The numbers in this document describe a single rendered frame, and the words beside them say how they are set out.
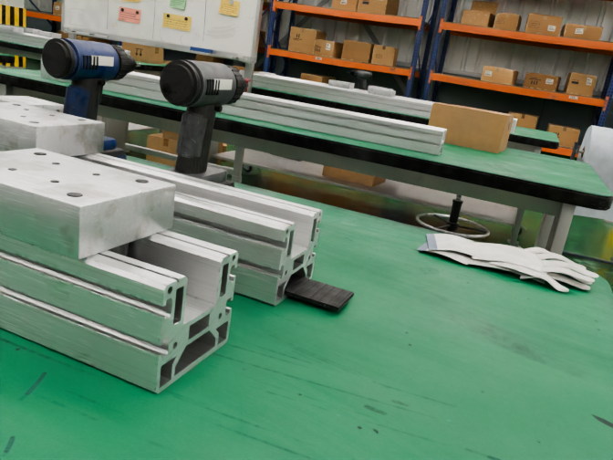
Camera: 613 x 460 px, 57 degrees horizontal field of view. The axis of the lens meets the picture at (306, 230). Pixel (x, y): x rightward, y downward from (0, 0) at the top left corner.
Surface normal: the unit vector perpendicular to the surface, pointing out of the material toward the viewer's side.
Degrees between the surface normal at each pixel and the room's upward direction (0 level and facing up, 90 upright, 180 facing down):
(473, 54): 90
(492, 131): 89
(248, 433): 0
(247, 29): 90
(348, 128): 90
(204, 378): 0
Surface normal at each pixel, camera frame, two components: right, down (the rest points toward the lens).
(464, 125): -0.46, 0.17
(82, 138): 0.91, 0.25
